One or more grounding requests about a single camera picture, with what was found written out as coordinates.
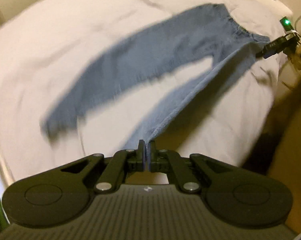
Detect blue denim jeans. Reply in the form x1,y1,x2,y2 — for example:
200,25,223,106
41,4,269,148

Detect white duvet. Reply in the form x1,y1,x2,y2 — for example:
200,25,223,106
0,0,292,190

